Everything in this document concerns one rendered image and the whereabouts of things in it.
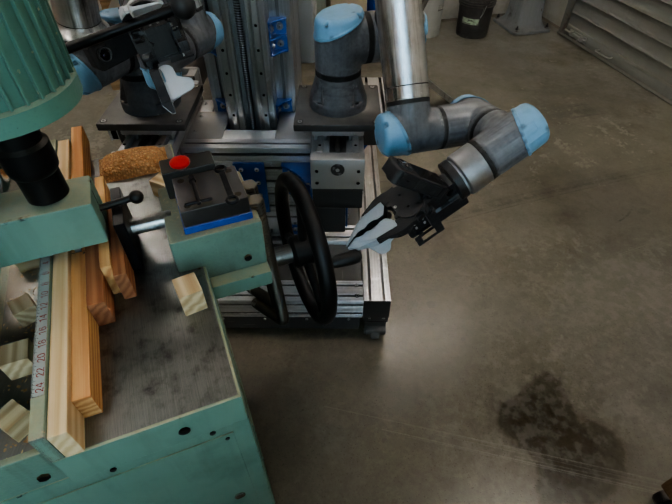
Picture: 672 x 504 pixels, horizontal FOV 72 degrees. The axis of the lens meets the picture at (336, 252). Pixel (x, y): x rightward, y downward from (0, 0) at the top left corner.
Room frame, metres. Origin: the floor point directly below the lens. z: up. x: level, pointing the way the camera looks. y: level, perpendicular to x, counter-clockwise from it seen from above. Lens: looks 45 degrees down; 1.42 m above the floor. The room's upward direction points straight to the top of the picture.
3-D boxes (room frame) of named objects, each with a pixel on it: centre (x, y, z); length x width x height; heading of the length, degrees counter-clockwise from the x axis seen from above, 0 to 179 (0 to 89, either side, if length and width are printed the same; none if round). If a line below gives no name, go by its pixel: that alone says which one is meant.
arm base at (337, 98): (1.15, -0.01, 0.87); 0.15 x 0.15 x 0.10
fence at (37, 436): (0.47, 0.41, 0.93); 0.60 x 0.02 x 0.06; 22
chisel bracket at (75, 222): (0.48, 0.39, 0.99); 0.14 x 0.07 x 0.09; 112
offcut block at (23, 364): (0.37, 0.47, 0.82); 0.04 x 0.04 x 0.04; 23
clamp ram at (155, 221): (0.52, 0.28, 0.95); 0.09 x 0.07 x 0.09; 22
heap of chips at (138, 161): (0.75, 0.39, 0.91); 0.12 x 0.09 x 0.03; 112
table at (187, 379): (0.53, 0.28, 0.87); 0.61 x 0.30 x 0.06; 22
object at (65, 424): (0.48, 0.40, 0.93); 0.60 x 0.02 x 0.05; 22
